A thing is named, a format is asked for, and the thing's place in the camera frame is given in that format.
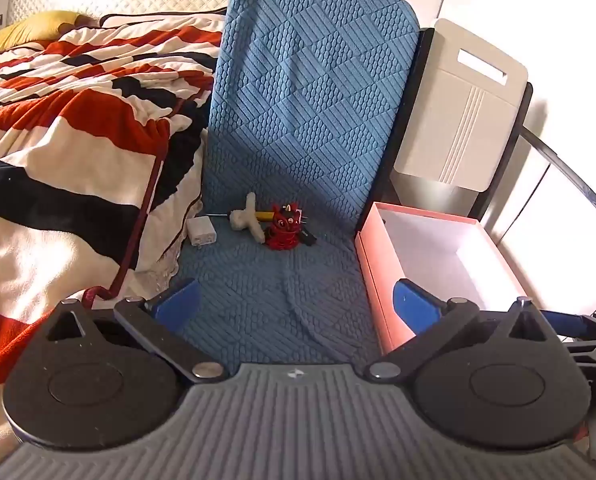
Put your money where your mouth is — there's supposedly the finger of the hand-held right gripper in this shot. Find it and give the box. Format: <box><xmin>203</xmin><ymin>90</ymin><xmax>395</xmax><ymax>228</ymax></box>
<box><xmin>545</xmin><ymin>310</ymin><xmax>596</xmax><ymax>341</ymax></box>
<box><xmin>568</xmin><ymin>339</ymin><xmax>596</xmax><ymax>367</ymax></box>

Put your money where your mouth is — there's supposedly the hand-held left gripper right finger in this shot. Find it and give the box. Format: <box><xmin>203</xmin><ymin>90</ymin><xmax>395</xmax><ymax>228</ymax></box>
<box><xmin>369</xmin><ymin>278</ymin><xmax>554</xmax><ymax>384</ymax></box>

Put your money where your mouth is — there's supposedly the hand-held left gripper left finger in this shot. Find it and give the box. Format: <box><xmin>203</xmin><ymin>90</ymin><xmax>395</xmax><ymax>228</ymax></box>
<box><xmin>45</xmin><ymin>279</ymin><xmax>229</xmax><ymax>385</ymax></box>

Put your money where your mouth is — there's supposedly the pink cardboard box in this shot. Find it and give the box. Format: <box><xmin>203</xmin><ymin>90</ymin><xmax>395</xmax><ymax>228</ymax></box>
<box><xmin>354</xmin><ymin>201</ymin><xmax>541</xmax><ymax>356</ymax></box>

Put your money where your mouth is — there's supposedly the white charger plug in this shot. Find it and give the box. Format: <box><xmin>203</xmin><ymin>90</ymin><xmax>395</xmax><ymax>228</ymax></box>
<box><xmin>186</xmin><ymin>216</ymin><xmax>219</xmax><ymax>248</ymax></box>

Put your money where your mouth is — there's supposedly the cream plush toy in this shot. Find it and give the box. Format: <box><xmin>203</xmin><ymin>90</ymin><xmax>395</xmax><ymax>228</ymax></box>
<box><xmin>229</xmin><ymin>192</ymin><xmax>266</xmax><ymax>243</ymax></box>

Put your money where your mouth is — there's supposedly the red figurine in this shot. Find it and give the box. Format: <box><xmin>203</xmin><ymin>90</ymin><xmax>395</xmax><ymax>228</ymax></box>
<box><xmin>264</xmin><ymin>202</ymin><xmax>303</xmax><ymax>251</ymax></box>

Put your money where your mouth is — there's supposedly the grey curved tube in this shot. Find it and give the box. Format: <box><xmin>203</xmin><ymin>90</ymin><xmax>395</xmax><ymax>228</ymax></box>
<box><xmin>520</xmin><ymin>125</ymin><xmax>596</xmax><ymax>236</ymax></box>

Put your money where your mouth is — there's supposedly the white plastic panel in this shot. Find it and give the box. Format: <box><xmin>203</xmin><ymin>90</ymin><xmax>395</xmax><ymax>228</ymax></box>
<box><xmin>394</xmin><ymin>18</ymin><xmax>529</xmax><ymax>192</ymax></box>

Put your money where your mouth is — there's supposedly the red white black striped blanket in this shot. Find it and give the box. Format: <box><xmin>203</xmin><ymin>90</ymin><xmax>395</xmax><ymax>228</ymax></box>
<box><xmin>0</xmin><ymin>12</ymin><xmax>226</xmax><ymax>376</ymax></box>

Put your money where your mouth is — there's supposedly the blue textured mat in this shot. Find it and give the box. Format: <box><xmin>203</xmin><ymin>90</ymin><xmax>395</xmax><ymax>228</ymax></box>
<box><xmin>170</xmin><ymin>0</ymin><xmax>421</xmax><ymax>367</ymax></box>

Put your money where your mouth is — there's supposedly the yellow pillow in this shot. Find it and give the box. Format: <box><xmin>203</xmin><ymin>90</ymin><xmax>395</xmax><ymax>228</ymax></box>
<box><xmin>0</xmin><ymin>10</ymin><xmax>86</xmax><ymax>53</ymax></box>

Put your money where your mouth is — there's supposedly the yellow handled screwdriver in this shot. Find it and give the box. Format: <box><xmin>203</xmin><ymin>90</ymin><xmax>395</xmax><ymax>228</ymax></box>
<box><xmin>213</xmin><ymin>210</ymin><xmax>279</xmax><ymax>222</ymax></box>

